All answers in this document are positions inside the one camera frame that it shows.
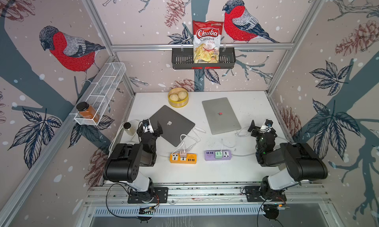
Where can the dark grey laptop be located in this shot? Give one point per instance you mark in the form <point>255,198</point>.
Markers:
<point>173,124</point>

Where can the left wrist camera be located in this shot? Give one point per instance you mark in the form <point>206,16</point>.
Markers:
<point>146,123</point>

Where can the orange sauce jar black lid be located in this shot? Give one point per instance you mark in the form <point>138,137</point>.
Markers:
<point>87,111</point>

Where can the white wire wall shelf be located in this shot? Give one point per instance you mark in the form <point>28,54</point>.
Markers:
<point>100,93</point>

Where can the black wall basket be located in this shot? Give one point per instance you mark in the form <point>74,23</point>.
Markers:
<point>182,59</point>

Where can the silver laptop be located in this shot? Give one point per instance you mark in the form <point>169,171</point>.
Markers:
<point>220,116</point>

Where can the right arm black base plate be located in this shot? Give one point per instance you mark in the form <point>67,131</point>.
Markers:
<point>258,194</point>

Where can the left steamed bun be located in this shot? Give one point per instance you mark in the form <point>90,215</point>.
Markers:
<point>174,97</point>

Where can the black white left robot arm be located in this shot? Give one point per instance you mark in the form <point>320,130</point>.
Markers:
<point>122,166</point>

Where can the right steamed bun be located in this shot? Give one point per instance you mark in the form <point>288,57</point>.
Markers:
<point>182,95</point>

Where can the yellow wooden bun basket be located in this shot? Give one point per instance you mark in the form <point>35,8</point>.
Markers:
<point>178,104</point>

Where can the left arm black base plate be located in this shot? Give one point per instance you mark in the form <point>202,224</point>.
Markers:
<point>151,196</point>

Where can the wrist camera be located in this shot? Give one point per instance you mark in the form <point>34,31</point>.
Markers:
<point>146,123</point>
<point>268,123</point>

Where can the green charger adapter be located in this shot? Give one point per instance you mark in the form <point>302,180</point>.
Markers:
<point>218,154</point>

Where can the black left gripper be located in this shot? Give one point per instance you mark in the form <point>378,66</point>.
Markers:
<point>149,132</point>

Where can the steamed bun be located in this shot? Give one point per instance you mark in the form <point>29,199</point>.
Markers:
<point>174,97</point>
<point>182,95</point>

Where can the small jar black lid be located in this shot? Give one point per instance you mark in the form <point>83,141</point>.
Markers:
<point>129,129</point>

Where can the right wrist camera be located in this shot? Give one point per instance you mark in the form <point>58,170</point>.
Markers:
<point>268,123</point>

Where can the red cassava chips bag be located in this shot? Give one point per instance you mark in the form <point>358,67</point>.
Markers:
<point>206,41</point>

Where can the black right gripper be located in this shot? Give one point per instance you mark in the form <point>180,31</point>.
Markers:
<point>263,132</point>

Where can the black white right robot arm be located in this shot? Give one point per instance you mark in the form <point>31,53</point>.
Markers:
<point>301,162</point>

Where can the pink charger adapter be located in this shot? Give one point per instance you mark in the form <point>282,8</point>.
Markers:
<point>183,154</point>

